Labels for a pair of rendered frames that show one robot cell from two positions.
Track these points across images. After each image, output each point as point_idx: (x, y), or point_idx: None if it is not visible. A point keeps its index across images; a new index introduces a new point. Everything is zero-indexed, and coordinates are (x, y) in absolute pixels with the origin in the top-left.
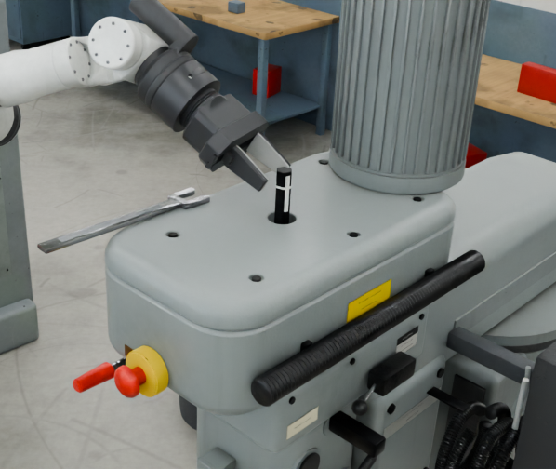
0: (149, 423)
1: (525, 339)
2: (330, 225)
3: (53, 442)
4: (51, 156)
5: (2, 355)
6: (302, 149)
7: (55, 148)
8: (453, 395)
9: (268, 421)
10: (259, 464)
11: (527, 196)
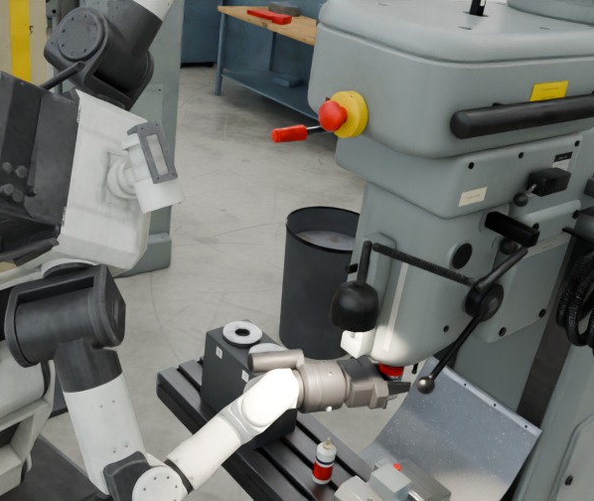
0: None
1: None
2: (520, 22)
3: (174, 342)
4: (191, 142)
5: (139, 274)
6: None
7: (195, 137)
8: (573, 253)
9: (446, 183)
10: (420, 245)
11: None
